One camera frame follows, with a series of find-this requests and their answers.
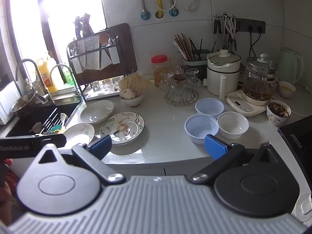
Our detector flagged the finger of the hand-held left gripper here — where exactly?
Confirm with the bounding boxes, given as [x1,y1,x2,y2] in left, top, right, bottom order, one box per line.
[35,134,67,149]

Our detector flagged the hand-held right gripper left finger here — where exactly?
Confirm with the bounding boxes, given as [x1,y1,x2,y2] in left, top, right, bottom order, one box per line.
[36,135,126,186]

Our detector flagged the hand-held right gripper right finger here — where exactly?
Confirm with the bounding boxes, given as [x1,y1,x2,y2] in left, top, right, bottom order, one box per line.
[190,134,281,184]

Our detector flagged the white leaf-print plate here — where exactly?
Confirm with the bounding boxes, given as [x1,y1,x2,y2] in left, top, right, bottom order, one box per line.
[61,123,95,152]
[80,100,115,125]

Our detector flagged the translucent plastic bowl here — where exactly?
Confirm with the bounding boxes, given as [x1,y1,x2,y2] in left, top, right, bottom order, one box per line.
[184,114,219,145]
[195,98,225,116]

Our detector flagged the white ceramic bowl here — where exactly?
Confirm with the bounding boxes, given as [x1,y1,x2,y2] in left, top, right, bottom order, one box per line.
[217,111,249,140]

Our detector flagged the floral plate dark rim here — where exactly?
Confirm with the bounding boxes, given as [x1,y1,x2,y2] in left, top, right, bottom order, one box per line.
[99,112,145,145]

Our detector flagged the sink drain rack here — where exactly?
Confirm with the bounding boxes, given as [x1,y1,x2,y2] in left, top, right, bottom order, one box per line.
[40,107,65,135]

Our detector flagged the white ceramic spoon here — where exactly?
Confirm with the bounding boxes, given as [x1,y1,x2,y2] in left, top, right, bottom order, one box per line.
[59,113,68,132]

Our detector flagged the black kitchen sink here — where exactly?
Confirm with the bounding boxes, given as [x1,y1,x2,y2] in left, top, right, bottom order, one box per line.
[5,97,82,137]

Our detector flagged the steel basin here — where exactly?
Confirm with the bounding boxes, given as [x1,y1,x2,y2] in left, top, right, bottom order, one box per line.
[10,92,37,117]

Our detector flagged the white appliance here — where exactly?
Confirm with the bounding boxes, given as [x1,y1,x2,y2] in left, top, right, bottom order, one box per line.
[0,80,21,125]

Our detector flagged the cream kettle base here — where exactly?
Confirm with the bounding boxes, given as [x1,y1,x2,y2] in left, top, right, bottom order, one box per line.
[227,90,271,117]

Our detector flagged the white drain tray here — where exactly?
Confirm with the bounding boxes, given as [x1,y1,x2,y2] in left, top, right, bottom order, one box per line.
[86,87,121,101]

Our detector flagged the small white bowl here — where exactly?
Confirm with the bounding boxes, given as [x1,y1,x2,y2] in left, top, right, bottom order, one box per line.
[119,91,144,108]

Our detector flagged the tall dark kitchen faucet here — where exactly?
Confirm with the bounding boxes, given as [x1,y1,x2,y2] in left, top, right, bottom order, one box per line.
[15,58,55,104]

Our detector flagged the garlic bulb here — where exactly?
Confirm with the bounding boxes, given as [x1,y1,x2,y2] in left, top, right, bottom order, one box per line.
[121,89,135,100]

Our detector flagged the green detergent bottle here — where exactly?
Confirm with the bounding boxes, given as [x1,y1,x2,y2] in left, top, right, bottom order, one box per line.
[62,65,75,86]

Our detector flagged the yellow detergent bottle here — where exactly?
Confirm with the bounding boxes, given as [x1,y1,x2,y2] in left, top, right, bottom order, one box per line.
[36,53,59,93]

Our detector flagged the floral bowl brown residue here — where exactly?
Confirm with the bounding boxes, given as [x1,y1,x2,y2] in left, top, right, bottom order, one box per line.
[266,99,292,127]

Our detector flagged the white electric cooking pot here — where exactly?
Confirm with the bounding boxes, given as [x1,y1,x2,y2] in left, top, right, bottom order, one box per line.
[203,49,242,100]

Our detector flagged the small chrome faucet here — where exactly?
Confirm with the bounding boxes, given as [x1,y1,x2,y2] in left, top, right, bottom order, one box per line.
[49,64,81,98]

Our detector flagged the set of glass cups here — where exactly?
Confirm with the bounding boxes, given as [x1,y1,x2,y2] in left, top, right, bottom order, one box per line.
[164,65,201,98]

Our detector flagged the black induction cooktop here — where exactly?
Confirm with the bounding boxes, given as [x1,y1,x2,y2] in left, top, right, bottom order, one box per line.
[278,118,312,176]

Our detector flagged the glass tea kettle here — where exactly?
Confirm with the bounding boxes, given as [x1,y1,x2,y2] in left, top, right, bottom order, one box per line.
[242,53,280,99]

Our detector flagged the plain steel cleaver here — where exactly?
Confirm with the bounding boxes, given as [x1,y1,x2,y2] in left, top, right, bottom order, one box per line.
[99,46,114,72]

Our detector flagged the small white cup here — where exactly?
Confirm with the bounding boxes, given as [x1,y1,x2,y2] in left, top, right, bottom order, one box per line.
[278,81,296,99]

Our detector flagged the dish rack with cutting board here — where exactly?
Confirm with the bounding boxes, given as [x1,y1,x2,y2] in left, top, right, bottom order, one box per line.
[66,29,128,103]

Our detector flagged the red-lid plastic jar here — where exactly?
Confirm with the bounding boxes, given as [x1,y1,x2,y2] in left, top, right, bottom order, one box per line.
[151,55,170,87]

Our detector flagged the patterned steel cleaver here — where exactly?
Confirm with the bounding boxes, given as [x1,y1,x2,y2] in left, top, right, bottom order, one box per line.
[83,35,101,72]

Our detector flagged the bundle of wooden chopsticks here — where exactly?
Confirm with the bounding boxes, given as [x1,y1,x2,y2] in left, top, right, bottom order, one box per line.
[174,33,196,61]

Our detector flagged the pale green electric kettle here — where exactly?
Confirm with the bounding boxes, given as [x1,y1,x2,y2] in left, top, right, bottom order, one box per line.
[277,47,305,86]

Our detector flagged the wire cup holder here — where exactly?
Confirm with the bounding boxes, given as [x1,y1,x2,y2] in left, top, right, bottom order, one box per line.
[164,88,199,107]

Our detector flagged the black power cable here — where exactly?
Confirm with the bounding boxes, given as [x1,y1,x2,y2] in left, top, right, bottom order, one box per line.
[249,26,259,59]

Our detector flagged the black-handled knife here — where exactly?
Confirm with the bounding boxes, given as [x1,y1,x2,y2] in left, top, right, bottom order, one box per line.
[74,16,83,39]
[82,13,94,36]

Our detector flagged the white-handled scissors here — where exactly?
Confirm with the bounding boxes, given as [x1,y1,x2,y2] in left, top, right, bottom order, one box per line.
[225,17,239,52]

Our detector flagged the black wall power strip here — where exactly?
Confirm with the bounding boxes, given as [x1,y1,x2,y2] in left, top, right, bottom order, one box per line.
[235,18,266,35]

